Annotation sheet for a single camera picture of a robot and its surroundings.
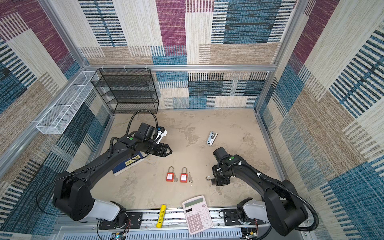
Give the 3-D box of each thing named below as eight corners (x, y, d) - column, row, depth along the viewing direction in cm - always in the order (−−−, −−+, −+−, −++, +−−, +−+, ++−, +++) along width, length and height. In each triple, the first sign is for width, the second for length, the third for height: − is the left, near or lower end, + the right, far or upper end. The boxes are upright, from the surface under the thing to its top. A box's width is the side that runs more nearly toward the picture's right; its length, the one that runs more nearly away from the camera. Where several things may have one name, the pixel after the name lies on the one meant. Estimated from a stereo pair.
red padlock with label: (166, 181, 88) (165, 179, 86) (167, 167, 93) (167, 166, 91) (174, 181, 88) (173, 179, 86) (175, 167, 93) (174, 166, 91)
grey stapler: (204, 143, 103) (205, 141, 101) (210, 132, 108) (211, 130, 107) (211, 146, 101) (212, 144, 99) (217, 135, 107) (217, 133, 105)
